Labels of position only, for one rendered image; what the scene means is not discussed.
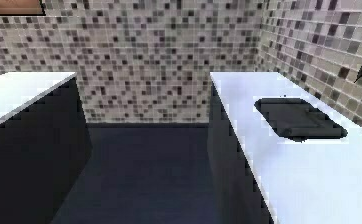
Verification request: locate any black white-topped kitchen counter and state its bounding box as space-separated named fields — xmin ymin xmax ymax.
xmin=0 ymin=71 xmax=94 ymax=224
xmin=207 ymin=71 xmax=362 ymax=224

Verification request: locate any black sink basin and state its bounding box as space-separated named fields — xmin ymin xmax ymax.
xmin=253 ymin=97 xmax=349 ymax=143

